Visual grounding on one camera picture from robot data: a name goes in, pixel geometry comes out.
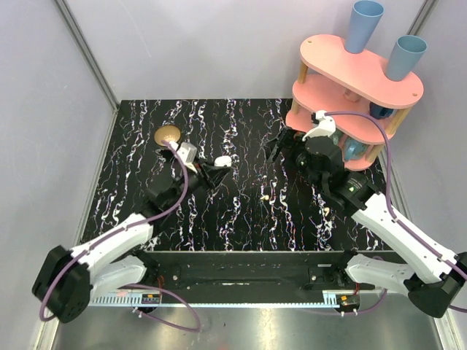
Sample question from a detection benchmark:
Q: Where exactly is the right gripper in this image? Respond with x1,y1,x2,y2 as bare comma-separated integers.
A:
262,125,324,192

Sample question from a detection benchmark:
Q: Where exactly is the white earbud charging case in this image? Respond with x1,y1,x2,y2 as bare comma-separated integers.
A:
214,155,232,167

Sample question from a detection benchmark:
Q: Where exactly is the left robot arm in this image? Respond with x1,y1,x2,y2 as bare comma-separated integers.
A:
31,156,232,323

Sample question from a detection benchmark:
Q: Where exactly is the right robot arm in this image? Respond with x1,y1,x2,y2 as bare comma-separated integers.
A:
264,127,466,318

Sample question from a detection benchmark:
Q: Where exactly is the teal mug left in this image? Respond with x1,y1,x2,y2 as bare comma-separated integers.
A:
330,129,346,146

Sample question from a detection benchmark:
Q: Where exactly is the teal mug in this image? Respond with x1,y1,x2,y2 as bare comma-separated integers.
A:
330,129,346,146
343,137,368,162

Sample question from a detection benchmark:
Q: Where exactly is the gold bowl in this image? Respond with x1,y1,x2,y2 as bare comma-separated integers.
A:
154,125,182,147

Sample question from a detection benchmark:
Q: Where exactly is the teal mug right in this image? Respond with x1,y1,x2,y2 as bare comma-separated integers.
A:
343,137,368,162

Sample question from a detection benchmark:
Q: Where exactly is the pink small cup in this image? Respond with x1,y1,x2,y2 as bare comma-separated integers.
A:
344,89,361,103

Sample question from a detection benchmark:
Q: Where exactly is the pink three-tier shelf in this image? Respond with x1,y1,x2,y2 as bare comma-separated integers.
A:
285,34,424,171

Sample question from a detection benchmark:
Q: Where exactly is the dark blue mug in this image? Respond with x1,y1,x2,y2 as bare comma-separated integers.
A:
369,102,394,120

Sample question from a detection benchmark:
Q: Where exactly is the blue cup rear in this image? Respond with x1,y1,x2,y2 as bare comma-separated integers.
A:
344,1,385,54

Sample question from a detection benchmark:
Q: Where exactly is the blue cup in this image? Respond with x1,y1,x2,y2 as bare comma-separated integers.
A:
344,1,385,54
385,35,428,82

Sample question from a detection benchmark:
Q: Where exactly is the blue cup right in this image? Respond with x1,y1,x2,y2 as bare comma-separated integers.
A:
385,35,428,82

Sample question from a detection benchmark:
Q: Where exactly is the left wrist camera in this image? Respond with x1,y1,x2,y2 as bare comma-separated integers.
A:
177,142,197,172

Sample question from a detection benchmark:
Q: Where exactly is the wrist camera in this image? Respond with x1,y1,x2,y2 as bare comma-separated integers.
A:
177,142,197,172
302,110,336,141

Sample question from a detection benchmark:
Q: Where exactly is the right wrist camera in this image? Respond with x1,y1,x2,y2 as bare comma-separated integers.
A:
302,110,336,141

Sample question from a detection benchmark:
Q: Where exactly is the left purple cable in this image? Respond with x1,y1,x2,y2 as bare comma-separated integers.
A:
39,140,202,333

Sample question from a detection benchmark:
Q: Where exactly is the purple cable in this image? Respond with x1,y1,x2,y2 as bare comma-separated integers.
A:
302,111,467,315
39,140,202,333

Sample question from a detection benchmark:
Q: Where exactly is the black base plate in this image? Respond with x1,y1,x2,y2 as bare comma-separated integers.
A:
144,251,377,292

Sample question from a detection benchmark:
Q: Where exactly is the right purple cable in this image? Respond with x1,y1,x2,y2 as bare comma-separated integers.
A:
302,111,467,315

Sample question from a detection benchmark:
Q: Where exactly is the aluminium rail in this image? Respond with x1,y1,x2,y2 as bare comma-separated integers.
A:
87,264,448,311

